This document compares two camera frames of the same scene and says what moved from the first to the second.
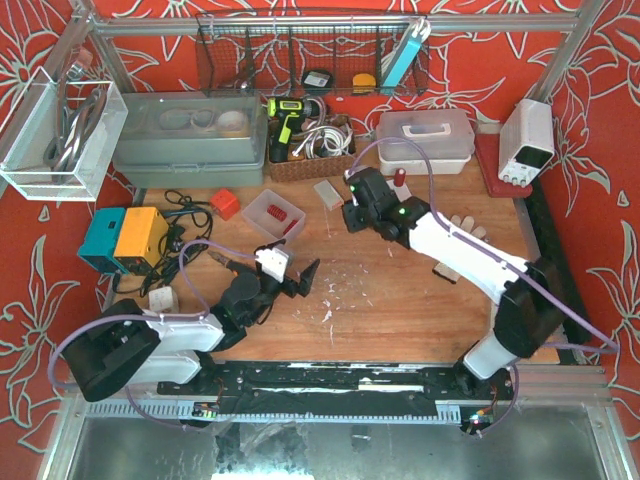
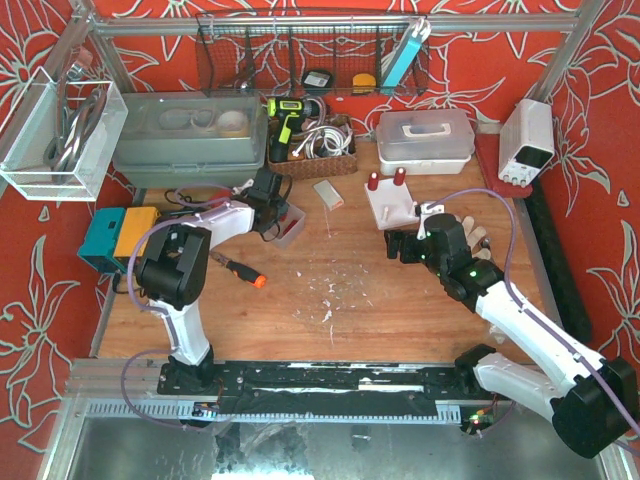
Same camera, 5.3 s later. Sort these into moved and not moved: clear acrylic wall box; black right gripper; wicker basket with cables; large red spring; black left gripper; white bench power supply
Moved: black right gripper; black left gripper
Not moved: white bench power supply; large red spring; wicker basket with cables; clear acrylic wall box
